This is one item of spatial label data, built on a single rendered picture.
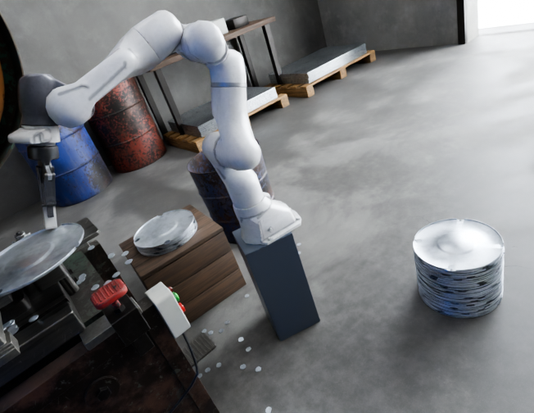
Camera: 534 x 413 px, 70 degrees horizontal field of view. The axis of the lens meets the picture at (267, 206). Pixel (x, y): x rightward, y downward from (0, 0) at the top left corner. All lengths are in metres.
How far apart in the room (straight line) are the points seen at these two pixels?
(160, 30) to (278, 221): 0.69
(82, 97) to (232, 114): 0.40
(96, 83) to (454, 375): 1.34
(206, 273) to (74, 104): 0.99
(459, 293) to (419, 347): 0.23
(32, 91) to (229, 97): 0.51
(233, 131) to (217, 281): 0.86
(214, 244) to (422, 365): 0.94
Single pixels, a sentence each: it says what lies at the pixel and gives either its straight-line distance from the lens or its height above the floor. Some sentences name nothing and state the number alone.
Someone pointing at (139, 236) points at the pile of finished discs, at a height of 0.40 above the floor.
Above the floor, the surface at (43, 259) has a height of 0.78.
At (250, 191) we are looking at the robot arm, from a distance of 1.26.
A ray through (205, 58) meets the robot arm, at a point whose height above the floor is 1.07.
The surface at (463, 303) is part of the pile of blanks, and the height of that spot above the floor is 0.08.
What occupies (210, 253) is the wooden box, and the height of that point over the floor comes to 0.27.
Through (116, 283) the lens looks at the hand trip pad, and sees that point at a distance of 0.88.
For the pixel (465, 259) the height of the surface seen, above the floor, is 0.23.
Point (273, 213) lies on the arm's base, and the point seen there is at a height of 0.53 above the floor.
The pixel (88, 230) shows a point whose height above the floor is 0.78.
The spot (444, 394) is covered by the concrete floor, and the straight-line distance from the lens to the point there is 1.41.
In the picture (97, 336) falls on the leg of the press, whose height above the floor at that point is 0.64.
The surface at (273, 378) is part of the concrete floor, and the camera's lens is 1.53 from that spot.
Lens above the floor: 1.20
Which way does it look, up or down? 29 degrees down
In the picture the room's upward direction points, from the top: 19 degrees counter-clockwise
